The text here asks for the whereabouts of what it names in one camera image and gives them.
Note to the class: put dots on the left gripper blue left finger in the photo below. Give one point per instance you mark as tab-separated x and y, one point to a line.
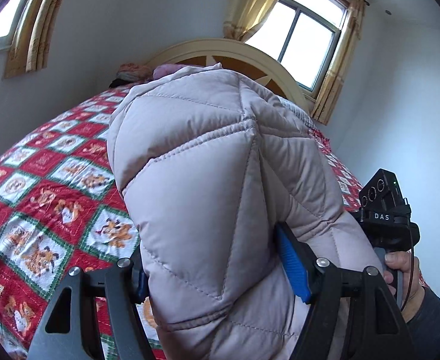
69	327

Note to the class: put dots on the yellow curtain right of headboard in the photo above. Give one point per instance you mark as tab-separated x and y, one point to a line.
333	82

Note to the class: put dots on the side wall window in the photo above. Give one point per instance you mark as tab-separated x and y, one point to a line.
9	19

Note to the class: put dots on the dark blue right sleeve forearm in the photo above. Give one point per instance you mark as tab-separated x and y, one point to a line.
424	327

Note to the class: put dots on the cream and brown headboard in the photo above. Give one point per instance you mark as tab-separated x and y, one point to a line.
239	57

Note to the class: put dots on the red patchwork bear bedspread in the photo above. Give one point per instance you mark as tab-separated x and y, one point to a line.
59	209

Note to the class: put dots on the yellow side window curtain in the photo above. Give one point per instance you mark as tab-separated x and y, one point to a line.
31	41

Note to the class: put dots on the beige quilted down jacket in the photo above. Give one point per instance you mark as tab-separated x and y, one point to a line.
207	162

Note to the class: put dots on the pink folded blanket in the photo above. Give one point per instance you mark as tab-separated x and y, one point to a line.
166	69

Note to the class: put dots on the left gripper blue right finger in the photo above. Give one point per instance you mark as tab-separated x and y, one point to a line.
375	327

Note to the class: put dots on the black tracking camera box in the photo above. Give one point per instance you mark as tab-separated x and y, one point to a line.
382	192

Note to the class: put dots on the yellow curtain of headboard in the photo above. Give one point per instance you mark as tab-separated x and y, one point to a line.
333	82
245	18

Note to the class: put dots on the headboard wall window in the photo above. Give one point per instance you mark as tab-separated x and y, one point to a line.
302	36

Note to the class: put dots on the yellow curtain left of headboard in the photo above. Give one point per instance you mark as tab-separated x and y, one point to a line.
245	18

